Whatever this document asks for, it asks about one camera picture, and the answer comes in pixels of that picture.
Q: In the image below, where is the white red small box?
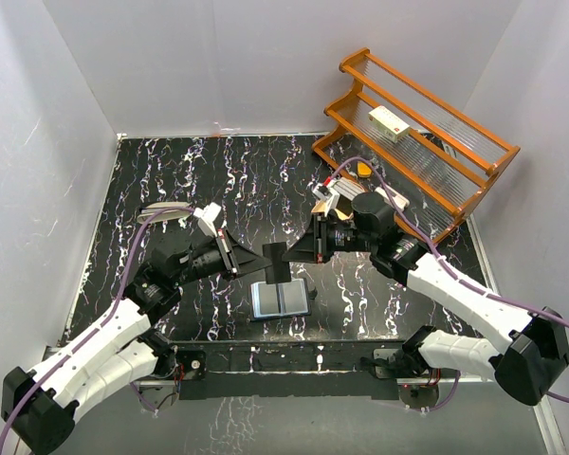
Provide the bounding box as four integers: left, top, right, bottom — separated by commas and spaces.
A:
368, 105, 411, 143

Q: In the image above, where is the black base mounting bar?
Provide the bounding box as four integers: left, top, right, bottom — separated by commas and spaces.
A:
138, 340, 454, 400

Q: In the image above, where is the beige grey stapler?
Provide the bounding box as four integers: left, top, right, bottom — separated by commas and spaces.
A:
137, 202, 194, 224

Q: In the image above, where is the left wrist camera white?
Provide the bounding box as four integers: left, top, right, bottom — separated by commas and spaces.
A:
193, 202, 221, 238

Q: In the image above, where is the white small device on shelf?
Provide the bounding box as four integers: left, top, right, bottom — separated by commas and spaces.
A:
375, 186, 410, 211

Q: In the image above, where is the black leather card holder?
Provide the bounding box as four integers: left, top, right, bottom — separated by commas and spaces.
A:
250, 278, 318, 321

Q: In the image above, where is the black VIP card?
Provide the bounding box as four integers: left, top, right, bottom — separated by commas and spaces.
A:
257, 282, 280, 318

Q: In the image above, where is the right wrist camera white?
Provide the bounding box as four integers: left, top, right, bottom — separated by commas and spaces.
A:
312, 178, 341, 215

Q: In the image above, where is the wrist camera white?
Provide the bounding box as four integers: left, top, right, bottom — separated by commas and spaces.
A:
193, 202, 221, 238
312, 178, 341, 215

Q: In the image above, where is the orange small container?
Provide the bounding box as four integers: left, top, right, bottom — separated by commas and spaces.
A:
357, 161, 373, 179

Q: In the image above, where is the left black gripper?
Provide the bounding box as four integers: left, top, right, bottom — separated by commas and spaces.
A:
174, 228, 272, 286

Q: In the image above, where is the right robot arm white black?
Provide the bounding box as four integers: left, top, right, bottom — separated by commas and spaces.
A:
283, 191, 569, 406

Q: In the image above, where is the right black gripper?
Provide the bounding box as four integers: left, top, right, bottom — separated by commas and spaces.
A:
282, 212, 376, 265

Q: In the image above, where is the orange wooden shelf rack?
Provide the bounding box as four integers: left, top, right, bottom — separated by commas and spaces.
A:
312, 47, 520, 243

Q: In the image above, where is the stack of credit cards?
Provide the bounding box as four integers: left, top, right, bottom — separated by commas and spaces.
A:
334, 177, 367, 201

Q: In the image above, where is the beige oval card tray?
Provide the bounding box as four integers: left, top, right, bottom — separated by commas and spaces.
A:
312, 177, 367, 221

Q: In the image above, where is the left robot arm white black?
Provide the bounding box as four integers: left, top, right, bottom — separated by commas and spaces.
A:
0, 229, 271, 454

